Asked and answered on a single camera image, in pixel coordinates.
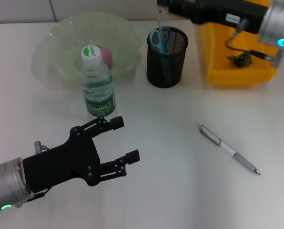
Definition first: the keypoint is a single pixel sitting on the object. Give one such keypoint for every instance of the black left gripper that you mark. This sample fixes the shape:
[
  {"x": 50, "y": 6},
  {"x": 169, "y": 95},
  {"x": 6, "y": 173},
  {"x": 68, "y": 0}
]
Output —
[{"x": 61, "y": 162}]

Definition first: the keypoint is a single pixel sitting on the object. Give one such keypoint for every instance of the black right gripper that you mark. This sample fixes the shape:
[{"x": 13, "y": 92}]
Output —
[{"x": 213, "y": 10}]

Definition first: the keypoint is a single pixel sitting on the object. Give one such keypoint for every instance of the clear plastic ruler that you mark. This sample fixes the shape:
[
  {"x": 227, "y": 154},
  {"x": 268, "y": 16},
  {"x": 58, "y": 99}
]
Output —
[{"x": 159, "y": 23}]

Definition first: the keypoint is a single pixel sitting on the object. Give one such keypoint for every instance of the clear green-label water bottle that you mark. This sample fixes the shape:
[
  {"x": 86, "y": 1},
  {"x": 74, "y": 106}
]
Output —
[{"x": 96, "y": 83}]

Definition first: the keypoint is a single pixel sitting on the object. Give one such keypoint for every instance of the pink toy peach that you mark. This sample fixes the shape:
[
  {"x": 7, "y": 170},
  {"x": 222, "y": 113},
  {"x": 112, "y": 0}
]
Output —
[{"x": 106, "y": 56}]

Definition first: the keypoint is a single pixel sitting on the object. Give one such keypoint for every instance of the green plastic wrapper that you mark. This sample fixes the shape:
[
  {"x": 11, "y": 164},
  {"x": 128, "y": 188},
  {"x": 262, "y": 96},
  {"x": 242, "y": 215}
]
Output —
[{"x": 239, "y": 59}]

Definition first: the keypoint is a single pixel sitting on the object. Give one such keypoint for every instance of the silver white pen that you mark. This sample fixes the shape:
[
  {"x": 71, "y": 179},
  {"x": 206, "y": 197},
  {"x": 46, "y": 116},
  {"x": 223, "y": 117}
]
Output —
[{"x": 227, "y": 148}]

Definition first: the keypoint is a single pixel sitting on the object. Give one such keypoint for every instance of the black mesh pen holder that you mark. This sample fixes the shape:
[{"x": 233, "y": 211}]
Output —
[{"x": 175, "y": 69}]

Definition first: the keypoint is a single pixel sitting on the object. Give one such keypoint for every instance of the translucent green fruit plate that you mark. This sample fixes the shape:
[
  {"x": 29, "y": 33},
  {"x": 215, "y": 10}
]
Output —
[{"x": 61, "y": 47}]

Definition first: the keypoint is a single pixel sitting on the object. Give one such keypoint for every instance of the yellow plastic bin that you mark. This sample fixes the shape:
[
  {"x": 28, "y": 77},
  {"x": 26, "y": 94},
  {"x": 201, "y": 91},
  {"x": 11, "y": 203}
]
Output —
[{"x": 242, "y": 71}]

